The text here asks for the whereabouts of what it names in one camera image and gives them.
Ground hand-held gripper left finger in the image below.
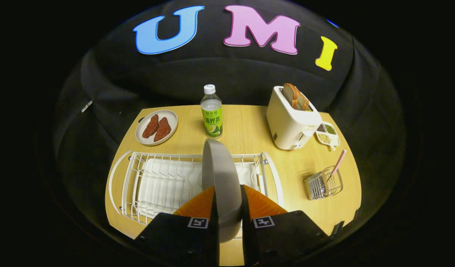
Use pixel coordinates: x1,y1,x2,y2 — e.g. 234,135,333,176
135,185,220,267

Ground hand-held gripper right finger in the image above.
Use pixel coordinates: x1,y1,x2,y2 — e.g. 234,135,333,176
239,184,334,267

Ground white wire dish rack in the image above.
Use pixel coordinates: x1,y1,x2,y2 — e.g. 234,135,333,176
108,150,285,238

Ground silver wire basket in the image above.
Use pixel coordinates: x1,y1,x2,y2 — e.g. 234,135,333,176
305,166,344,201

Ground grey plate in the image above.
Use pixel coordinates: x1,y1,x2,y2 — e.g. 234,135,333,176
202,138,243,243

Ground checkered handle spoon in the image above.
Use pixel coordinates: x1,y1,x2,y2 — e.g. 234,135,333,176
327,149,347,182

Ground small beige plate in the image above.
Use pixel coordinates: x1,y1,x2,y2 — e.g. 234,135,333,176
135,110,178,146

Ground red-brown meat piece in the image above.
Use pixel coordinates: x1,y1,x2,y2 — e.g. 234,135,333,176
142,114,160,139
154,117,172,142

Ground white toaster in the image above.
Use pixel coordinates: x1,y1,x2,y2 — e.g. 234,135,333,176
266,86,323,151

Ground white divided tray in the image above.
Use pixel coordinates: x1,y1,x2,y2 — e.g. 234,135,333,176
315,121,340,151

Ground green label drink bottle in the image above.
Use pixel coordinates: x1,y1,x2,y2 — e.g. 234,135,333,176
200,84,223,138

